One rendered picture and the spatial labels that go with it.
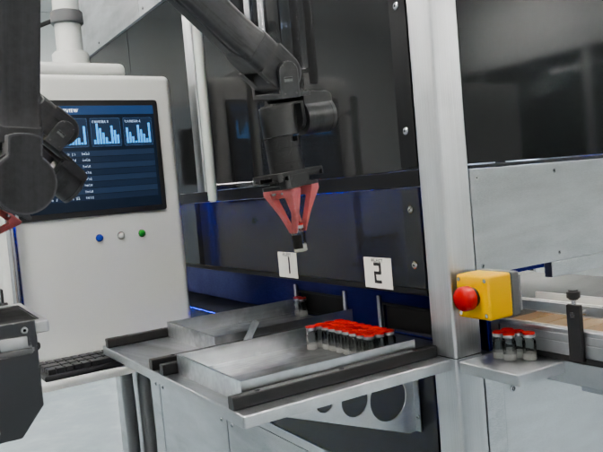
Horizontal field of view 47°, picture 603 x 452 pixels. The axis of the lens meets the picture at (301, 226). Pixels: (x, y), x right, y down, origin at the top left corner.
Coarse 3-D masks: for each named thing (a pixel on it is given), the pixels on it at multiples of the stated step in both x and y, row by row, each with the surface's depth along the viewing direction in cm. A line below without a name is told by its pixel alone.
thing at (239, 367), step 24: (264, 336) 135; (288, 336) 138; (192, 360) 121; (216, 360) 130; (240, 360) 132; (264, 360) 130; (288, 360) 129; (312, 360) 127; (336, 360) 113; (360, 360) 116; (216, 384) 112; (240, 384) 104; (264, 384) 106
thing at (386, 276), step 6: (366, 258) 137; (372, 258) 135; (378, 258) 134; (384, 258) 132; (390, 258) 131; (366, 264) 137; (372, 264) 135; (384, 264) 132; (390, 264) 131; (366, 270) 137; (372, 270) 136; (378, 270) 134; (384, 270) 132; (390, 270) 131; (366, 276) 138; (372, 276) 136; (378, 276) 134; (384, 276) 133; (390, 276) 131; (366, 282) 138; (372, 282) 136; (384, 282) 133; (390, 282) 131; (384, 288) 133; (390, 288) 131
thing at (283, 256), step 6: (282, 252) 165; (288, 252) 162; (282, 258) 165; (294, 258) 160; (282, 264) 165; (294, 264) 160; (282, 270) 166; (288, 270) 163; (294, 270) 161; (282, 276) 166; (288, 276) 163; (294, 276) 161
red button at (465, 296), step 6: (462, 288) 111; (468, 288) 111; (456, 294) 112; (462, 294) 111; (468, 294) 110; (474, 294) 111; (456, 300) 112; (462, 300) 111; (468, 300) 110; (474, 300) 110; (456, 306) 112; (462, 306) 111; (468, 306) 110; (474, 306) 111
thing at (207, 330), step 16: (272, 304) 176; (288, 304) 178; (176, 320) 162; (192, 320) 164; (208, 320) 166; (224, 320) 169; (240, 320) 171; (256, 320) 171; (272, 320) 169; (288, 320) 168; (304, 320) 150; (320, 320) 153; (352, 320) 157; (176, 336) 157; (192, 336) 149; (208, 336) 142; (224, 336) 140; (240, 336) 142
